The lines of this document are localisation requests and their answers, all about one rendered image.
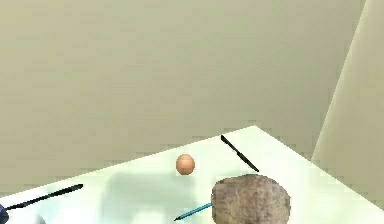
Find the pale brown egg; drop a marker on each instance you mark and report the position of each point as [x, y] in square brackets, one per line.
[185, 164]

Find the black table knife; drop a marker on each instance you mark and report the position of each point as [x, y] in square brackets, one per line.
[239, 153]

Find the blue pencil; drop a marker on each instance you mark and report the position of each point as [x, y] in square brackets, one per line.
[195, 211]

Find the brown round bread loaf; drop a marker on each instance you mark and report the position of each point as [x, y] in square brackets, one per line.
[250, 200]

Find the black spatula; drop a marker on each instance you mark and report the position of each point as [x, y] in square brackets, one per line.
[46, 196]

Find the dark blue object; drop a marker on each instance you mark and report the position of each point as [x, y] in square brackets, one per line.
[2, 213]

